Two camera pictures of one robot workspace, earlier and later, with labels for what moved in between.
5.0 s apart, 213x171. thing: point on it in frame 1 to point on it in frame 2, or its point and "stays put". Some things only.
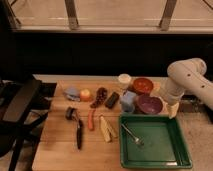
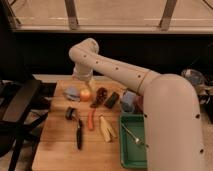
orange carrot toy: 91,113 stays put
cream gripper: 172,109 to 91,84
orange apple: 84,95 stays put
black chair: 24,108 stays put
